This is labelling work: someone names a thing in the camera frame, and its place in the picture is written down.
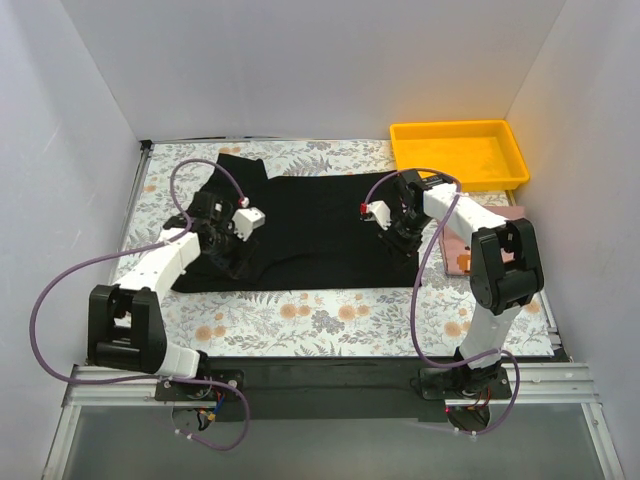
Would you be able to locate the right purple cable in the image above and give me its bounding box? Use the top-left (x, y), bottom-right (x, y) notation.
top-left (360, 169), bottom-right (521, 437)

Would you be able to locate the floral table mat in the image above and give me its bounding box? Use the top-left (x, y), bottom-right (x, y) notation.
top-left (107, 138), bottom-right (557, 358)

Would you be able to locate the aluminium frame rail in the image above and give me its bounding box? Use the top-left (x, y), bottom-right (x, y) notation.
top-left (64, 358), bottom-right (598, 405)

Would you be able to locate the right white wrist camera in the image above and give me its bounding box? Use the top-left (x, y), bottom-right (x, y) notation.
top-left (359, 200), bottom-right (391, 230)

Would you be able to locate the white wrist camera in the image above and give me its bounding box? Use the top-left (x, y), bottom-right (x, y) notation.
top-left (232, 198), bottom-right (266, 242)
top-left (359, 200), bottom-right (391, 230)

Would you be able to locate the black t shirt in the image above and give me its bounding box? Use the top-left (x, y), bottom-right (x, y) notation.
top-left (172, 154), bottom-right (418, 293)

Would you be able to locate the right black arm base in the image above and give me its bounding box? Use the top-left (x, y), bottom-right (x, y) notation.
top-left (418, 367), bottom-right (512, 401)

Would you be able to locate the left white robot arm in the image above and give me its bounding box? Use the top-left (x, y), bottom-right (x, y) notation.
top-left (87, 192), bottom-right (266, 400)

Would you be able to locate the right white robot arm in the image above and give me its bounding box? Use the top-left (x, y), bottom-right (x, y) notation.
top-left (360, 168), bottom-right (544, 398)

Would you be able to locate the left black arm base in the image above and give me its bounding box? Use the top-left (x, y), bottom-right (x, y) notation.
top-left (154, 369), bottom-right (245, 402)

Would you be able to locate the purple cable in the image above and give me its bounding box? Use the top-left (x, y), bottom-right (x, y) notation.
top-left (360, 169), bottom-right (521, 437)
top-left (28, 158), bottom-right (251, 451)

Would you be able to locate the folded pink t shirt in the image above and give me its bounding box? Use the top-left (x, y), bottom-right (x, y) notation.
top-left (439, 206), bottom-right (525, 276)

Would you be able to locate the yellow plastic tray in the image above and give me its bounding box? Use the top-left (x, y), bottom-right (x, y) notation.
top-left (390, 119), bottom-right (530, 192)

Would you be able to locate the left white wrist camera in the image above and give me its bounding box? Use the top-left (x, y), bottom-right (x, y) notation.
top-left (232, 198), bottom-right (266, 242)

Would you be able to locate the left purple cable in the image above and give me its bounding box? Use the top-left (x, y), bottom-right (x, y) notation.
top-left (28, 158), bottom-right (251, 451)

